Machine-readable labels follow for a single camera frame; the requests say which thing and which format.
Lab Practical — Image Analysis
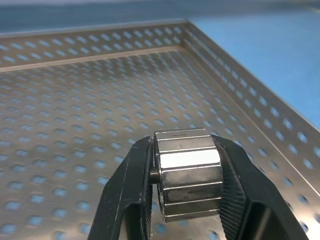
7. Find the perforated metal tray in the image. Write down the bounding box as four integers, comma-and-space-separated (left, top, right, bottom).
0, 18, 320, 240

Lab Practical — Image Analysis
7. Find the metal fitting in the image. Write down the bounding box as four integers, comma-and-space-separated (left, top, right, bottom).
149, 127, 224, 223

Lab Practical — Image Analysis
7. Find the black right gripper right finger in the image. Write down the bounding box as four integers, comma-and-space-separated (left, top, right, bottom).
211, 134, 310, 240

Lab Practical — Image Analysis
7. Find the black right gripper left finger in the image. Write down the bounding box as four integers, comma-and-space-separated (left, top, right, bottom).
86, 136, 161, 240

